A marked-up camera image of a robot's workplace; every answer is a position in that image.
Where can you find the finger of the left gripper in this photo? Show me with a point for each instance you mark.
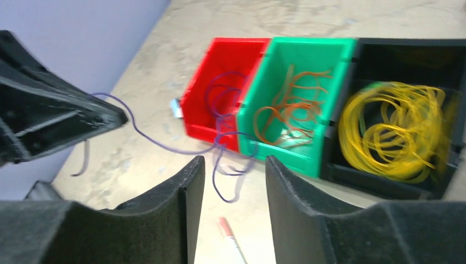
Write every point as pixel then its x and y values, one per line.
pixel 42 114

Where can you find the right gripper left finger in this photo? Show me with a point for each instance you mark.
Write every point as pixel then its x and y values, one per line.
pixel 158 226

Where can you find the black plastic bin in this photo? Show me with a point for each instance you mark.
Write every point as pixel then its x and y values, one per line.
pixel 432 62

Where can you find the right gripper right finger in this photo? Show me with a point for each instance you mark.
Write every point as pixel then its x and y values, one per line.
pixel 311 226

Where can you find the red plastic bin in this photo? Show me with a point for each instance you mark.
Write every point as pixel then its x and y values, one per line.
pixel 218 87

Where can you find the orange white marker pen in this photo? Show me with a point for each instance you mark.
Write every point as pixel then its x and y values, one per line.
pixel 231 240

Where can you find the green plastic bin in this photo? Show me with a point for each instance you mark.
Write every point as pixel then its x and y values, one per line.
pixel 291 99

